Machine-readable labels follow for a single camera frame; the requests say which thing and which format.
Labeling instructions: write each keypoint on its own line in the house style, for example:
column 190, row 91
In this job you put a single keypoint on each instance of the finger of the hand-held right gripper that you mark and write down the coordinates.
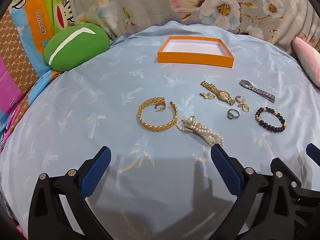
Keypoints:
column 314, row 153
column 307, row 205

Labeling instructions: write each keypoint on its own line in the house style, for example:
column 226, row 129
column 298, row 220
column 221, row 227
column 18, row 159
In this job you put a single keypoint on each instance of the grey floral blanket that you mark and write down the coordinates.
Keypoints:
column 150, row 0

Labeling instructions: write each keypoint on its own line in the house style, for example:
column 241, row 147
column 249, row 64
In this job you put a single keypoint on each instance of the colourful cartoon printed blanket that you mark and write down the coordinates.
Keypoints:
column 32, row 12

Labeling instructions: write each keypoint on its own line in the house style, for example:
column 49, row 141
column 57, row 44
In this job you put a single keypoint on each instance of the gold wristwatch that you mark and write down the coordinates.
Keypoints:
column 222, row 95

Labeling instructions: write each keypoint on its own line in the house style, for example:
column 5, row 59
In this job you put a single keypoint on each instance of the green pillow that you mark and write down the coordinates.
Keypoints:
column 75, row 47

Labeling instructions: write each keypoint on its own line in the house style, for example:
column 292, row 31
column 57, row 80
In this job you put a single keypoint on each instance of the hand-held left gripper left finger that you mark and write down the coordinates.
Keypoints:
column 96, row 171

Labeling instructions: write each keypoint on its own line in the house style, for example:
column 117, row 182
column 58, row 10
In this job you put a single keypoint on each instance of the rose gold hoop earring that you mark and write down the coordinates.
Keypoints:
column 237, row 99

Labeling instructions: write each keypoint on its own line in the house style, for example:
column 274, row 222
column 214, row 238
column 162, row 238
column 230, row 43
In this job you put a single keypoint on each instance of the gold pearl earring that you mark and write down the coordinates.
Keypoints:
column 203, row 95

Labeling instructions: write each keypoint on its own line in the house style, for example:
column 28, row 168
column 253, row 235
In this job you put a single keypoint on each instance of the silver gold hoop earring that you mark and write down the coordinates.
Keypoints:
column 164, row 107

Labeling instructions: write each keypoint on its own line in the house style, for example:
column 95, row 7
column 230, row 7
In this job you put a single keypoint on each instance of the pink pillow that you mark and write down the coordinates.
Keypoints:
column 307, row 57

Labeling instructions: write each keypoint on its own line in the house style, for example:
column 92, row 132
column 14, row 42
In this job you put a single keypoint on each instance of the silver wristwatch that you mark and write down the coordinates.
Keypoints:
column 246, row 83

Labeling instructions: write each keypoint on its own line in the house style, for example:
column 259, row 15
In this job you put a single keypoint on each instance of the orange cardboard box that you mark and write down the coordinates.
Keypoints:
column 195, row 60

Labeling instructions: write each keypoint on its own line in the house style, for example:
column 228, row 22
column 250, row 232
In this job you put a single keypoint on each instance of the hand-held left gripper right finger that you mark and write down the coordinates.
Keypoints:
column 226, row 170

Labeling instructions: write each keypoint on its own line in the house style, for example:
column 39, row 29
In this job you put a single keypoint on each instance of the blue palm print sheet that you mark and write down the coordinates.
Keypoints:
column 100, row 80

